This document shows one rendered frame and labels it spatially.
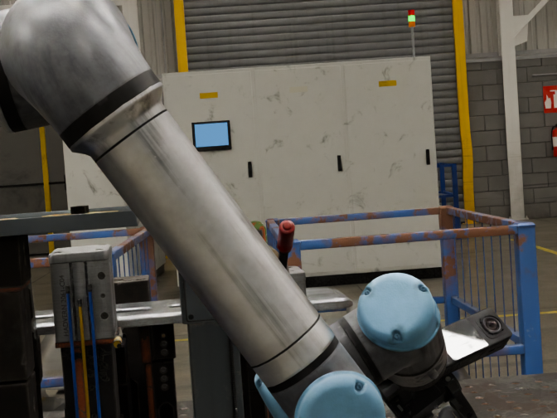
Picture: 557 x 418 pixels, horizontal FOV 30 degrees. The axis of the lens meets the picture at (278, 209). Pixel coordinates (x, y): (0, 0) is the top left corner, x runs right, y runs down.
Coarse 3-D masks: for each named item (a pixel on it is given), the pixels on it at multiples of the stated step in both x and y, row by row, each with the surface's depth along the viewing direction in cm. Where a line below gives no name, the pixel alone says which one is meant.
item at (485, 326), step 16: (464, 320) 119; (480, 320) 119; (496, 320) 119; (448, 336) 116; (464, 336) 117; (480, 336) 118; (496, 336) 118; (448, 352) 115; (464, 352) 115; (480, 352) 116; (448, 368) 114
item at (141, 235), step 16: (32, 240) 440; (48, 240) 440; (64, 240) 440; (128, 240) 377; (144, 240) 439; (112, 256) 325; (144, 256) 421; (128, 272) 373; (144, 272) 439; (48, 336) 424; (48, 352) 398; (48, 368) 373; (48, 384) 327; (48, 400) 400; (64, 400) 407
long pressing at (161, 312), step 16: (320, 288) 165; (128, 304) 161; (144, 304) 160; (160, 304) 159; (176, 304) 158; (320, 304) 149; (336, 304) 150; (352, 304) 153; (48, 320) 150; (128, 320) 146; (144, 320) 147; (160, 320) 147; (176, 320) 147
